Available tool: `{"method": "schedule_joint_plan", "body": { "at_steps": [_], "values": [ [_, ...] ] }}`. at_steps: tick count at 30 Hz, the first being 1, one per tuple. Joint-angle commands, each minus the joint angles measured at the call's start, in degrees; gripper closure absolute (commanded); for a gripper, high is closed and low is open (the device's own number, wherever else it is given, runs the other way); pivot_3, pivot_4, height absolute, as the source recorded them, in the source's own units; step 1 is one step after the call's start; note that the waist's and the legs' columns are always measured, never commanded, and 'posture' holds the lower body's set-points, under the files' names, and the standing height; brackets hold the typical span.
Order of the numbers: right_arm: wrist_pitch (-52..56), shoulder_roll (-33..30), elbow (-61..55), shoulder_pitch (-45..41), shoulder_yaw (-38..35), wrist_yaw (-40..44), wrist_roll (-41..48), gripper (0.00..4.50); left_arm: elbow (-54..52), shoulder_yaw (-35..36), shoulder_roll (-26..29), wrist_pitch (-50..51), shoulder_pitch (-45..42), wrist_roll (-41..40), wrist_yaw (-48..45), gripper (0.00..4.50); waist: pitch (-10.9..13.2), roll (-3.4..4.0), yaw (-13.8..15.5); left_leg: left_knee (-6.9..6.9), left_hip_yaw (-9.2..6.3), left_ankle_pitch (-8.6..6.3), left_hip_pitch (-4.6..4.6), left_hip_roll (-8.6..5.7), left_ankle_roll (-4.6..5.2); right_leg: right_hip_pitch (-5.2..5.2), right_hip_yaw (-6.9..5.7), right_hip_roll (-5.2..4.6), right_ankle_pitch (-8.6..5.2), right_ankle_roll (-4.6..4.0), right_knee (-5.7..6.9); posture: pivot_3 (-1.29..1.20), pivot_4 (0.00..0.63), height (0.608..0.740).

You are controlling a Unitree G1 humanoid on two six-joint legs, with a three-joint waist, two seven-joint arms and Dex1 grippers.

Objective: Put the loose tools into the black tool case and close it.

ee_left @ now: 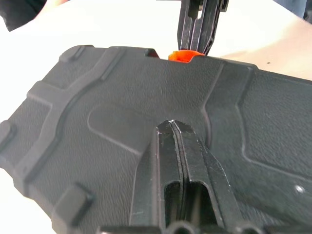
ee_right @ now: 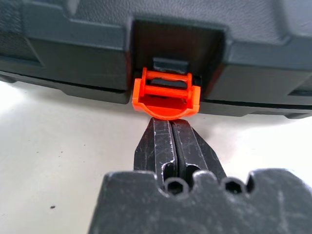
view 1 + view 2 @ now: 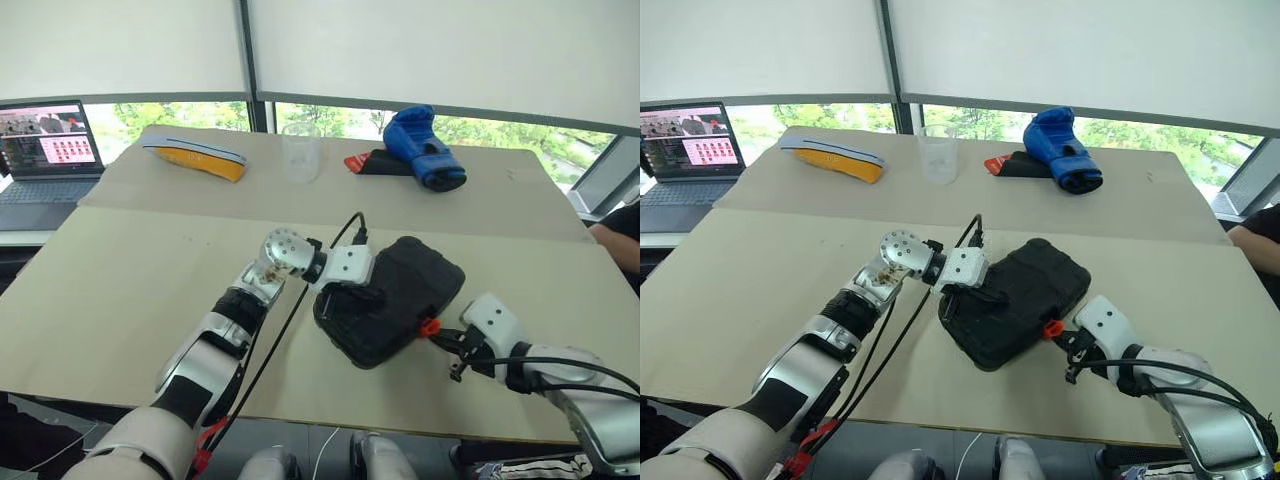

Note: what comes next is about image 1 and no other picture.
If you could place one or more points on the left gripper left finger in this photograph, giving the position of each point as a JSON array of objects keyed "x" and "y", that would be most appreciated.
[{"x": 168, "y": 156}]

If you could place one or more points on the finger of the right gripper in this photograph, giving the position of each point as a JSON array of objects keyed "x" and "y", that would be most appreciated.
[
  {"x": 187, "y": 29},
  {"x": 209, "y": 26}
]

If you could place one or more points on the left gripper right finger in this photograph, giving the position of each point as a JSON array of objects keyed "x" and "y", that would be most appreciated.
[{"x": 195, "y": 156}]

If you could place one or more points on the black plastic tool case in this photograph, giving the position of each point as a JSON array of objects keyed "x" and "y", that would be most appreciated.
[{"x": 97, "y": 97}]

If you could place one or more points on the orange case latch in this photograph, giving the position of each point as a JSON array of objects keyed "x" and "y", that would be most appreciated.
[{"x": 182, "y": 56}]

